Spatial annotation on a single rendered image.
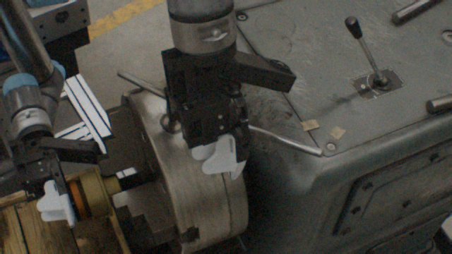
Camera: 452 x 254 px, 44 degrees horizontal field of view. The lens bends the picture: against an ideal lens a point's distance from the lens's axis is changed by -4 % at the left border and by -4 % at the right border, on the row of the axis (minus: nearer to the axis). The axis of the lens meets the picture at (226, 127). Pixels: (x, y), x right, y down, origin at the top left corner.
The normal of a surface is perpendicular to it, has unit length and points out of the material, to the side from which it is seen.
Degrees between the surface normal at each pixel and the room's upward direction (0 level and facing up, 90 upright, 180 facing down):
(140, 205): 9
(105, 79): 0
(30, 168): 0
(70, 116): 0
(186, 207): 56
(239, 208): 71
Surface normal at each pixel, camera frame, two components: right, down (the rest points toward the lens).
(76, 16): 0.55, 0.68
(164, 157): 0.22, -0.23
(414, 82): 0.04, -0.60
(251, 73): 0.40, 0.54
